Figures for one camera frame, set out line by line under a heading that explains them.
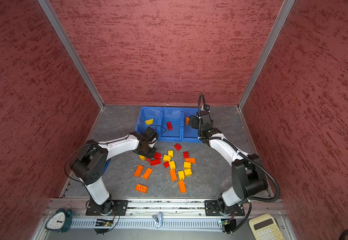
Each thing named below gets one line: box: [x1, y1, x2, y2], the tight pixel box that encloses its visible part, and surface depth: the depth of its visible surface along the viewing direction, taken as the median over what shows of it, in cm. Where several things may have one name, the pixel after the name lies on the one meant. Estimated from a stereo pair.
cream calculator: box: [248, 213, 285, 240], surface depth 69 cm
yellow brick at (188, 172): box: [184, 168, 193, 177], surface depth 86 cm
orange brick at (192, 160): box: [185, 158, 197, 164], surface depth 92 cm
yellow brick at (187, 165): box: [183, 161, 192, 169], surface depth 89 cm
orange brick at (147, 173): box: [142, 167, 154, 181], surface depth 87 cm
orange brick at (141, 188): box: [135, 183, 149, 194], surface depth 81 cm
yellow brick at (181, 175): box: [178, 170, 185, 181], surface depth 85 cm
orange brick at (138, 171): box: [133, 164, 144, 178], surface depth 87 cm
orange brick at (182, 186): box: [178, 180, 187, 194], surface depth 83 cm
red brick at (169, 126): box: [166, 121, 173, 131], surface depth 108 cm
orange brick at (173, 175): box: [169, 169, 177, 182], surface depth 87 cm
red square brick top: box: [174, 143, 182, 151], surface depth 98 cm
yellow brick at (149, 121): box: [145, 118, 154, 125], surface depth 110 cm
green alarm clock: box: [45, 204, 73, 235], surface depth 69 cm
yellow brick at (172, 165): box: [169, 160, 176, 170], surface depth 89 cm
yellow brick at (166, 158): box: [163, 154, 171, 162], surface depth 91 cm
